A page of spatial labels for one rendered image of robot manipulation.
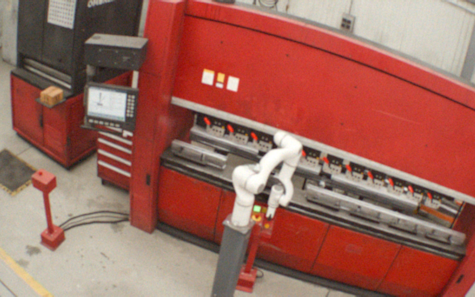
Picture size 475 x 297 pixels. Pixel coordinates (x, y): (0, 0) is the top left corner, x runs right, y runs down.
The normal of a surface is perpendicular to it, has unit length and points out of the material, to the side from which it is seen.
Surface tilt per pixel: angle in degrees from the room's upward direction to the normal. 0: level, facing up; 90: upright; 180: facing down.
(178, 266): 0
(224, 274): 90
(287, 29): 90
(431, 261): 90
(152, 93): 90
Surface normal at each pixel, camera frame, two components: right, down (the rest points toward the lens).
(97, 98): -0.07, 0.51
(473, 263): -0.33, 0.44
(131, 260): 0.17, -0.85
